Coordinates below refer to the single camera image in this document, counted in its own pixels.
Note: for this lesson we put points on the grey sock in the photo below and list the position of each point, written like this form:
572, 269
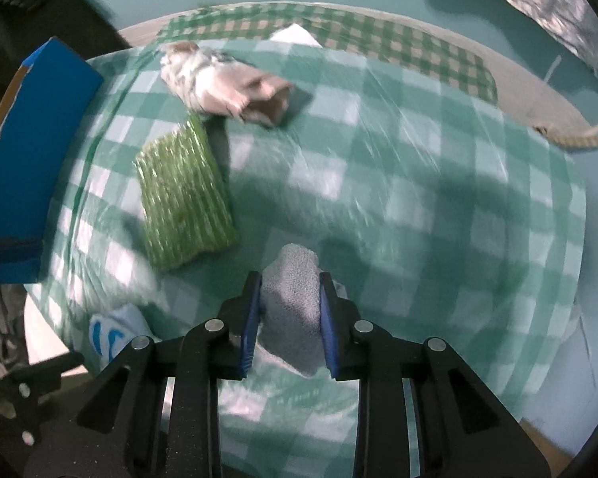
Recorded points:
291, 298

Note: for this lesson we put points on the grey and white soft cloth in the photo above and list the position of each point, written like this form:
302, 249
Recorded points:
214, 82

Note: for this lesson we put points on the white paper sheet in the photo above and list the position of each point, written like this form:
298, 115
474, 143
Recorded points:
294, 35

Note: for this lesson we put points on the silver foil curtain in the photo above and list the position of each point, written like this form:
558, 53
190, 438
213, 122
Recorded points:
553, 0

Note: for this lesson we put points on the green knitted cloth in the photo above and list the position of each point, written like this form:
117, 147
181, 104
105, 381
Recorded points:
184, 199

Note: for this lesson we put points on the light green checked blanket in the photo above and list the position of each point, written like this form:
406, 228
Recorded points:
428, 199

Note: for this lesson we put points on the dark green checked cloth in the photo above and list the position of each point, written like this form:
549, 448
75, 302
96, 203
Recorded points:
403, 45

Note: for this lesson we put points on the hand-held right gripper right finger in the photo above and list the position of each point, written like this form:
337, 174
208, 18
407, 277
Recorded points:
329, 333

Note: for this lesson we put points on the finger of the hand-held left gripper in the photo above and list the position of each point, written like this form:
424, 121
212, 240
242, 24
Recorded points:
10, 249
30, 393

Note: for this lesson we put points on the white sock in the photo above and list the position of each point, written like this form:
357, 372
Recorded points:
110, 333

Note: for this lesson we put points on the cardboard box with blue rim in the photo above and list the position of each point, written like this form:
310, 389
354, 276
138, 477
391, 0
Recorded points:
35, 134

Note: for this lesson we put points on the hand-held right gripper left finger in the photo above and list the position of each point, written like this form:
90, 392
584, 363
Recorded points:
251, 323

